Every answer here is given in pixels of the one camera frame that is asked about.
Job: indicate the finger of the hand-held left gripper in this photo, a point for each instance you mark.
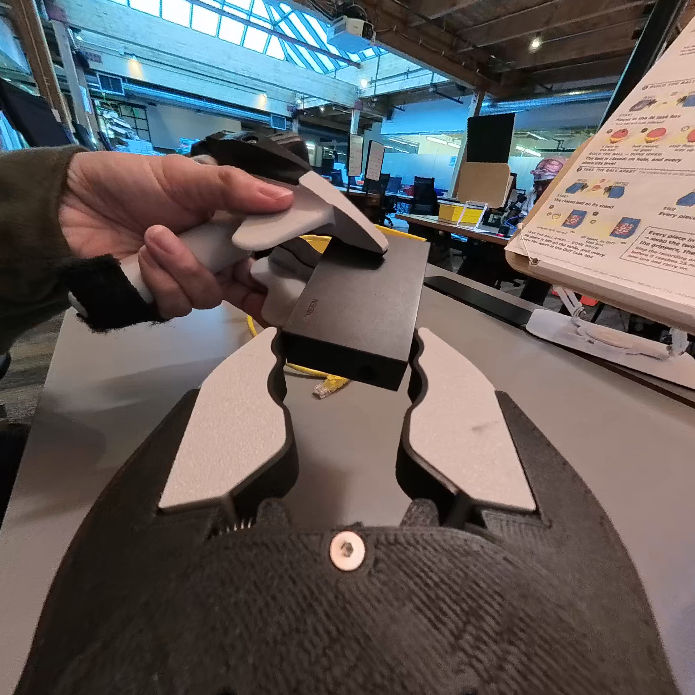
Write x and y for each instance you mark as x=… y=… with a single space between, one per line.
x=336 y=217
x=279 y=293

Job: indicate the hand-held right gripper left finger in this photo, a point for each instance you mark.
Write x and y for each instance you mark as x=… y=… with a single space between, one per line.
x=233 y=429

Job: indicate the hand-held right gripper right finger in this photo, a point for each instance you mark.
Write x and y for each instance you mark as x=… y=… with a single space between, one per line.
x=461 y=434

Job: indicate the black ethernet switch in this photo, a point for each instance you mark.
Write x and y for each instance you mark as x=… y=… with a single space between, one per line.
x=358 y=304

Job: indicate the person's left forearm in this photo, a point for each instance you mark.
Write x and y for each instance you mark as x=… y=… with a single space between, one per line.
x=27 y=228

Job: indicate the person's left hand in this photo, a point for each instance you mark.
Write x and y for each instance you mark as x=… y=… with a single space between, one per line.
x=125 y=206

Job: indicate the whiteboard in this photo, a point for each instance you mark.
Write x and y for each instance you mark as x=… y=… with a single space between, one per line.
x=373 y=160

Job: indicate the black office chair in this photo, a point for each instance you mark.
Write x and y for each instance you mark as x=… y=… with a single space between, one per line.
x=424 y=195

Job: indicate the yellow storage bin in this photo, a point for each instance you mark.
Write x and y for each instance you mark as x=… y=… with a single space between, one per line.
x=450 y=213

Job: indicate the black flat panel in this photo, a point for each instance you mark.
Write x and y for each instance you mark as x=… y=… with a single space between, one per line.
x=478 y=298

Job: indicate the brown cardboard sign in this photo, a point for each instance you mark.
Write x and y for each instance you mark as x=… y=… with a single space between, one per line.
x=483 y=184

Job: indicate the black board panel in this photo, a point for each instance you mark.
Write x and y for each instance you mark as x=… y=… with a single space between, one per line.
x=491 y=138

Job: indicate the instruction sheet board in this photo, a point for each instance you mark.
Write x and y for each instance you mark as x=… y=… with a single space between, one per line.
x=624 y=190

